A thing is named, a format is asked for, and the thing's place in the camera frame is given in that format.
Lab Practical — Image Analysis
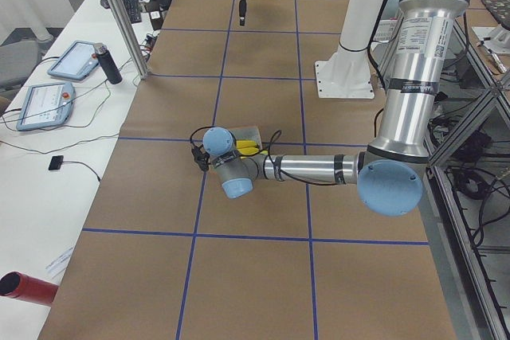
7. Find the yellow banana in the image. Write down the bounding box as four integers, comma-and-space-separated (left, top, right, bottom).
237, 147, 267, 157
236, 139, 260, 150

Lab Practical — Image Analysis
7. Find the grey square plate orange rim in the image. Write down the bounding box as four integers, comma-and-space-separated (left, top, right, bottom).
229, 126, 262, 147

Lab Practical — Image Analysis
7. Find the black keyboard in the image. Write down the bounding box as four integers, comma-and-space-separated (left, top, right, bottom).
122, 0, 142, 24

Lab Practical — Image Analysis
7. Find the black water bottle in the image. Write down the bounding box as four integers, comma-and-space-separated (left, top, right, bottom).
93, 42, 123, 84

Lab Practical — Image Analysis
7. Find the far teach pendant tablet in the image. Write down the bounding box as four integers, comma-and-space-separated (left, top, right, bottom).
47, 41, 99, 81

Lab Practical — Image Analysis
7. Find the teach pendant tablet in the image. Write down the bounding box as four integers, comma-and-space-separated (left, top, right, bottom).
16, 81, 76, 131
47, 41, 99, 81

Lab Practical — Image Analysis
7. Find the near teach pendant tablet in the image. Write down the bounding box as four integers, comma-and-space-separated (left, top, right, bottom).
16, 81, 76, 131

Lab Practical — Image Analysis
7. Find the small black puck device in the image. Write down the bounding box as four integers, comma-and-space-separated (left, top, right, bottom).
48, 155, 64, 171

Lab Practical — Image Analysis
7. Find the red cylinder tube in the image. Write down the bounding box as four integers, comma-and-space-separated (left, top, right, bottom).
1, 272, 59, 307

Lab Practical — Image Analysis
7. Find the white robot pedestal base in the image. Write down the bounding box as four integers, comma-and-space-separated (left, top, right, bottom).
315, 0, 384, 100

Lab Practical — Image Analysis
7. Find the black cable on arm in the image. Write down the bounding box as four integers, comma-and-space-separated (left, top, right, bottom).
189, 125, 347, 186

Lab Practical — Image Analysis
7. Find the aluminium frame post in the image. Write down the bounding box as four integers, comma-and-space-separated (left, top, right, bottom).
108, 0, 148, 80

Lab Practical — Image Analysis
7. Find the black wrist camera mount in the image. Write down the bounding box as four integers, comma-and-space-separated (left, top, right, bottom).
191, 146, 210, 173

